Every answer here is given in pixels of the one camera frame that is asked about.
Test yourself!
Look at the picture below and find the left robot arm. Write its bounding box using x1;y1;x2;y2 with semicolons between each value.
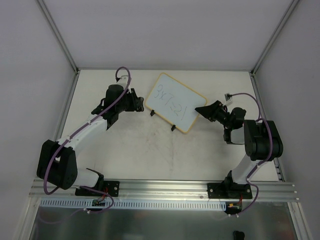
36;84;144;195

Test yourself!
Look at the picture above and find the black whiteboard foot near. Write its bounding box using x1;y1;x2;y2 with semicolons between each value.
171;124;177;132

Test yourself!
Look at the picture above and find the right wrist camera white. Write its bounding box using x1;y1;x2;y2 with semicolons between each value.
224;93;233;106

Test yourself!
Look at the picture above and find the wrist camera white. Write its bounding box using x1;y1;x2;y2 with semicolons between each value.
224;93;233;106
117;75;129;88

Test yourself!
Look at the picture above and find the black whiteboard foot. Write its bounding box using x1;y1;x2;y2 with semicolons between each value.
150;109;156;117
171;124;177;132

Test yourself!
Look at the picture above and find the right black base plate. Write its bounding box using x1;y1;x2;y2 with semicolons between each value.
207;182;253;200

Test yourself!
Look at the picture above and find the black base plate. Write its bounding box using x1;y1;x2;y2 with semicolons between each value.
75;180;120;197
207;182;253;200

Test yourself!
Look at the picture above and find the white slotted cable duct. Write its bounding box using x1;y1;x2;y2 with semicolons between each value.
40;198;227;212

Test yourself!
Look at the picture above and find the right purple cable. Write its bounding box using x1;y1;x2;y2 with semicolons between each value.
229;92;273;218

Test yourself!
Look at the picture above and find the yellow framed whiteboard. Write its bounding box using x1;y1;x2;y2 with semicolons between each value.
145;72;208;134

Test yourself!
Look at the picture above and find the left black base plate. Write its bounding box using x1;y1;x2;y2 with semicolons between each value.
75;180;120;197

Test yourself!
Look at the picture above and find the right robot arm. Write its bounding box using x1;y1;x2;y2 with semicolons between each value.
195;100;284;199

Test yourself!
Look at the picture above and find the black whiteboard foot far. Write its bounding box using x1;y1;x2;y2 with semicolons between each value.
150;109;156;117

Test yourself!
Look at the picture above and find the black object bottom edge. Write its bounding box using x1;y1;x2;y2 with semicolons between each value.
233;230;245;240

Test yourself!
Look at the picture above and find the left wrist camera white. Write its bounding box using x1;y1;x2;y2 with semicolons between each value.
117;75;129;88

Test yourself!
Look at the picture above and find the aluminium mounting rail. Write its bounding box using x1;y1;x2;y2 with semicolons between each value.
28;177;300;202

